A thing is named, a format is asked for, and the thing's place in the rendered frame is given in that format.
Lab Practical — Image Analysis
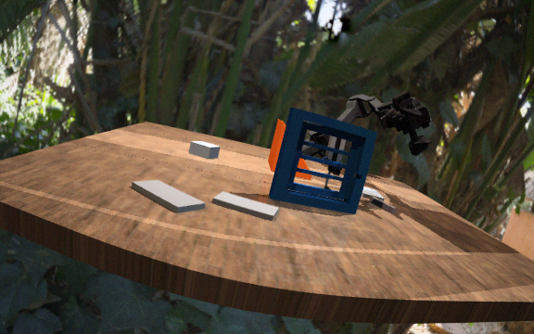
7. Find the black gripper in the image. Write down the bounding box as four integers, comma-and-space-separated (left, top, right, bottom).
392, 91, 431, 156

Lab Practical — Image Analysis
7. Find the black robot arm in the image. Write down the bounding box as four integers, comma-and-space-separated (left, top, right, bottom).
301, 94, 430, 157

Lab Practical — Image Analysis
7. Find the dark blue rack door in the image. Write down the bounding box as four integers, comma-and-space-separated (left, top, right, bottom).
269, 108, 377, 214

